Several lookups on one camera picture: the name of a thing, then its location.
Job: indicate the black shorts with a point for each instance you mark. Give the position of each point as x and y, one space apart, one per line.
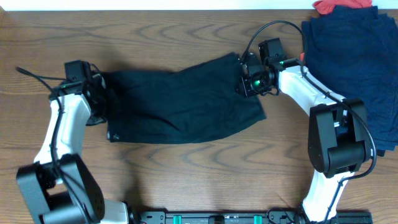
197 104

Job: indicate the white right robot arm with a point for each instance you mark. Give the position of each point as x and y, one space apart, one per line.
339 141

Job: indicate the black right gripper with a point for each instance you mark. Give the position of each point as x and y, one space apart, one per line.
245 88

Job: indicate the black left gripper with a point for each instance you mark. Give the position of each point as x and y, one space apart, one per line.
96 119

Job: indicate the orange red garment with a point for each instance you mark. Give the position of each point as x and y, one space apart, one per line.
339 4

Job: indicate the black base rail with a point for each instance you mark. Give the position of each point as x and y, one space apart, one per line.
217 217

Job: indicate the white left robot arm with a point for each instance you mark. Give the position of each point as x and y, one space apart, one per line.
58 187

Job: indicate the navy blue shorts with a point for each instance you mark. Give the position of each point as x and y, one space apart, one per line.
374 81

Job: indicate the black garment under pile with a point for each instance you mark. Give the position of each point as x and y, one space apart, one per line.
380 153

